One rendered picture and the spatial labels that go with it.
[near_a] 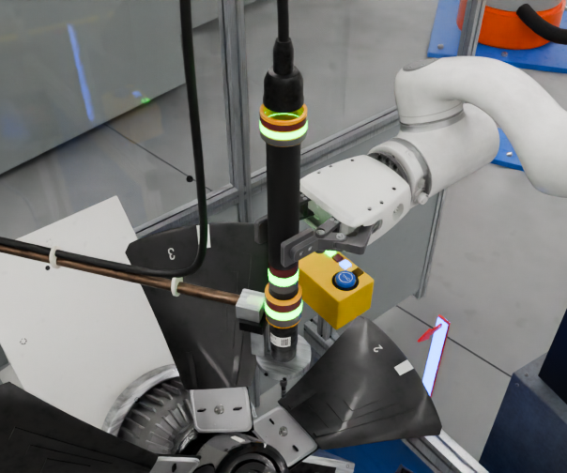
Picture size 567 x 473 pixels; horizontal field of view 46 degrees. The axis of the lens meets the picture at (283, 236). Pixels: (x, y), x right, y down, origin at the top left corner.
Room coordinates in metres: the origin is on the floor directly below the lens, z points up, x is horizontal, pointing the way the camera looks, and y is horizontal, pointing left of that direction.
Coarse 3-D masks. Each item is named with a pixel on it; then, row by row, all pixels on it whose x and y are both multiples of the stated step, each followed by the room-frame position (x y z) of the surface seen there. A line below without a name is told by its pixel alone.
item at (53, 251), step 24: (288, 24) 0.52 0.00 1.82; (192, 48) 0.55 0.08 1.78; (192, 72) 0.55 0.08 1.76; (192, 96) 0.55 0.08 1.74; (192, 120) 0.55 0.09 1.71; (192, 144) 0.55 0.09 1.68; (0, 240) 0.63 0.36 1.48; (96, 264) 0.59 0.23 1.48; (120, 264) 0.58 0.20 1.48; (192, 264) 0.55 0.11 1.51
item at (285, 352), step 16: (288, 48) 0.52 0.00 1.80; (288, 64) 0.52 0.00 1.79; (272, 80) 0.51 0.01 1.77; (288, 80) 0.51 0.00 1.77; (272, 96) 0.51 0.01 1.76; (288, 96) 0.51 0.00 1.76; (288, 112) 0.51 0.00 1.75; (272, 336) 0.51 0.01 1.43; (288, 336) 0.51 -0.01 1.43; (272, 352) 0.52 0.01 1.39; (288, 352) 0.51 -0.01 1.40
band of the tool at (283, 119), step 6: (264, 108) 0.54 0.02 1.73; (300, 108) 0.54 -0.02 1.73; (306, 108) 0.53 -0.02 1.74; (264, 114) 0.52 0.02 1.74; (270, 114) 0.54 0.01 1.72; (276, 114) 0.55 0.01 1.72; (282, 114) 0.55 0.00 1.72; (288, 114) 0.55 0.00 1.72; (294, 114) 0.54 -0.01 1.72; (300, 114) 0.54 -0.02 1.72; (306, 114) 0.52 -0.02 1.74; (270, 120) 0.51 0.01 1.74; (276, 120) 0.51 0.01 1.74; (282, 120) 0.55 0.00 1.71; (288, 120) 0.51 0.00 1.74; (294, 120) 0.51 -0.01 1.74; (300, 120) 0.51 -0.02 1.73; (282, 132) 0.50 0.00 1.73; (288, 132) 0.50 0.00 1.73; (270, 138) 0.51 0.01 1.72; (294, 138) 0.51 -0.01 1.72
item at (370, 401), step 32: (352, 352) 0.68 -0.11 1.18; (384, 352) 0.69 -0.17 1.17; (320, 384) 0.62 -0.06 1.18; (352, 384) 0.62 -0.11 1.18; (384, 384) 0.63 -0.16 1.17; (416, 384) 0.64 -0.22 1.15; (320, 416) 0.56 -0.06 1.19; (352, 416) 0.56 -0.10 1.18; (384, 416) 0.57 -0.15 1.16; (416, 416) 0.59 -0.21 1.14; (320, 448) 0.51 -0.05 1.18
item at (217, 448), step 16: (192, 432) 0.52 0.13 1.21; (240, 432) 0.51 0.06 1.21; (176, 448) 0.50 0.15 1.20; (192, 448) 0.50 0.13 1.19; (208, 448) 0.48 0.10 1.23; (224, 448) 0.46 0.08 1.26; (240, 448) 0.46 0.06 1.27; (256, 448) 0.46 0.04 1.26; (272, 448) 0.47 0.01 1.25; (208, 464) 0.45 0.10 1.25; (224, 464) 0.44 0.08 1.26; (240, 464) 0.45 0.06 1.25; (256, 464) 0.45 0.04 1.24; (272, 464) 0.46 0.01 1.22
